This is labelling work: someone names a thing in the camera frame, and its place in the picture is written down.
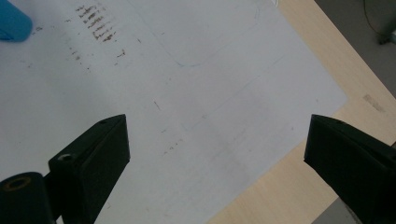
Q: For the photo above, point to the white table mat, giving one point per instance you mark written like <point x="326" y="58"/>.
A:
<point x="199" y="77"/>

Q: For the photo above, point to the blue plastic object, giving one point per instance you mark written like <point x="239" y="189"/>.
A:
<point x="13" y="22"/>

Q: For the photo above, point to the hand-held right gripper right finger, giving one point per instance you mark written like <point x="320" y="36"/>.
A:
<point x="348" y="158"/>

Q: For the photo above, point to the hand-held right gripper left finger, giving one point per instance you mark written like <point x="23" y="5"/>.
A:
<point x="90" y="161"/>

